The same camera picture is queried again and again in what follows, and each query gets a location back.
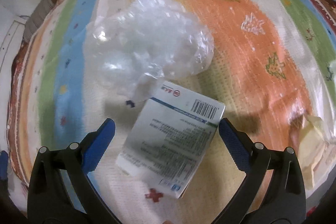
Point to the white medicine box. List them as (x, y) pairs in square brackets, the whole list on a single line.
[(170, 137)]

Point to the striped colourful bed cover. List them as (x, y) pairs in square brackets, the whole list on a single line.
[(210, 189)]

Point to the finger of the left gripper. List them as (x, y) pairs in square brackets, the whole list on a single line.
[(4, 160)]

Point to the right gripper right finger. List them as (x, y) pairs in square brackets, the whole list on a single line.
[(234, 141)]

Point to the clear plastic bag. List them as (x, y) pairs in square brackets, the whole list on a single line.
[(136, 49)]

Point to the grey striped pillow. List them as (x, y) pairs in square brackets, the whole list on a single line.
[(37, 18)]

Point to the cream wrapper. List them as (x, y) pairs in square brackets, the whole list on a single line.
[(314, 146)]

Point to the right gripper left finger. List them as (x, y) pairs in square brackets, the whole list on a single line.
[(94, 145)]

